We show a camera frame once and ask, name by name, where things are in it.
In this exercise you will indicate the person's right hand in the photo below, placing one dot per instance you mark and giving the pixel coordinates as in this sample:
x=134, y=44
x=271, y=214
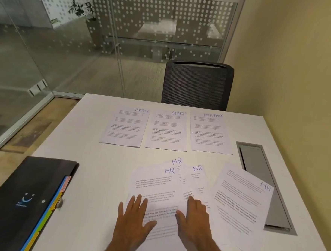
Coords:
x=196, y=223

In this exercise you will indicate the person's left hand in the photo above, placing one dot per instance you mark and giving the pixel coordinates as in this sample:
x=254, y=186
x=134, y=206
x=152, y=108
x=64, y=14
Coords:
x=133, y=223

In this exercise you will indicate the person's left middle finger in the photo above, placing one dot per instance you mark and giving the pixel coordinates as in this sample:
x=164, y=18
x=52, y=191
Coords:
x=139, y=205

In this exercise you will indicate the person's right thumb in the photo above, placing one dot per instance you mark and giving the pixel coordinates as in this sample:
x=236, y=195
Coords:
x=181, y=217

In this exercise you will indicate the person's left thumb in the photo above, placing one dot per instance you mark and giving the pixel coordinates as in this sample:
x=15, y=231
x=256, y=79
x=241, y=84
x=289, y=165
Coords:
x=150, y=226

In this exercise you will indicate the person's left little finger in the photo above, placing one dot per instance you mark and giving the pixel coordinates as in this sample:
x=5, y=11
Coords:
x=121, y=211

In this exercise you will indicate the person's left forearm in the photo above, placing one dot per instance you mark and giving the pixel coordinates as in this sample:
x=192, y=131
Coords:
x=123, y=249

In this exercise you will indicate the black expanding file folder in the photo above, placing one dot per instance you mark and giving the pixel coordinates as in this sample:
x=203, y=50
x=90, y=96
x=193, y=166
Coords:
x=15, y=204

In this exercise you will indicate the black mesh office chair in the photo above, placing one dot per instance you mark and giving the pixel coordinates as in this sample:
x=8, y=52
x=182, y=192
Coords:
x=198, y=85

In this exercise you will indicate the metal glass door lock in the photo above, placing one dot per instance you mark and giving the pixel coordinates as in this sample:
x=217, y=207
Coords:
x=38, y=87

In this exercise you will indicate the white background table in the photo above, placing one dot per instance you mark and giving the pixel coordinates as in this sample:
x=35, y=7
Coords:
x=158, y=27

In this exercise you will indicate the green potted plant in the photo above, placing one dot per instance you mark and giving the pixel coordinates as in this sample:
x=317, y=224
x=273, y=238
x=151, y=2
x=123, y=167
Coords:
x=83, y=8

